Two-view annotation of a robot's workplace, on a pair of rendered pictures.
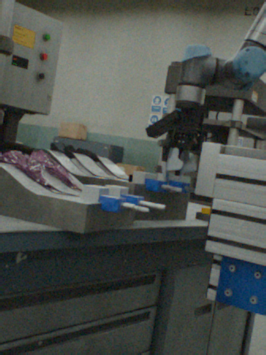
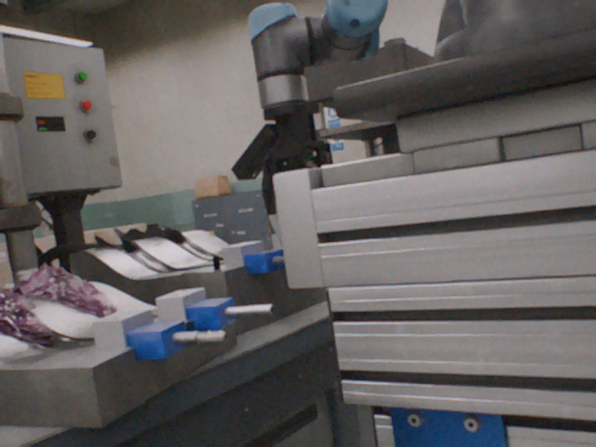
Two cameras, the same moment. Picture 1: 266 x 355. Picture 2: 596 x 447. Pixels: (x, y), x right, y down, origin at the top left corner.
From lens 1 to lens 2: 0.39 m
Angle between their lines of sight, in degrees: 1
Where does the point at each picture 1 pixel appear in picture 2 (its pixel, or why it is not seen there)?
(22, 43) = (45, 96)
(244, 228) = (409, 340)
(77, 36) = (184, 70)
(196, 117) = (301, 125)
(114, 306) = not seen: outside the picture
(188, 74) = (266, 58)
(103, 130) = not seen: hidden behind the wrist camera
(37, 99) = (96, 169)
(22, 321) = not seen: outside the picture
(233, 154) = (342, 183)
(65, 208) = (56, 386)
